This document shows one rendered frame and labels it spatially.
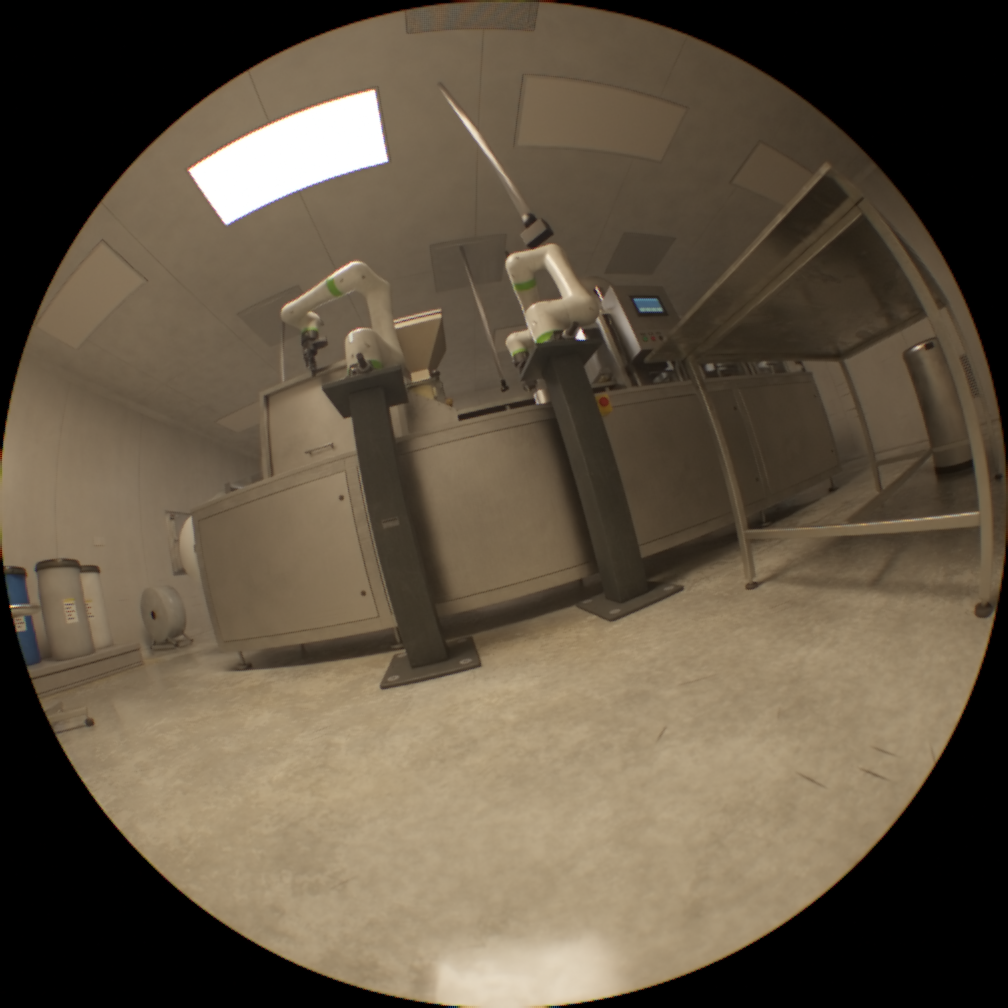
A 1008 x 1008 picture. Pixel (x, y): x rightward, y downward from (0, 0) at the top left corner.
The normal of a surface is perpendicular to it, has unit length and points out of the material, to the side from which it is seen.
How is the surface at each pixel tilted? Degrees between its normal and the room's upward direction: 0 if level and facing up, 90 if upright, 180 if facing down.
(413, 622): 90
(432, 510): 90
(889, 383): 90
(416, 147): 180
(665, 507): 90
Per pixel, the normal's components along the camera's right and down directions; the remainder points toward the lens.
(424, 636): 0.17, -0.12
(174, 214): 0.26, 0.96
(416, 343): 0.17, 0.30
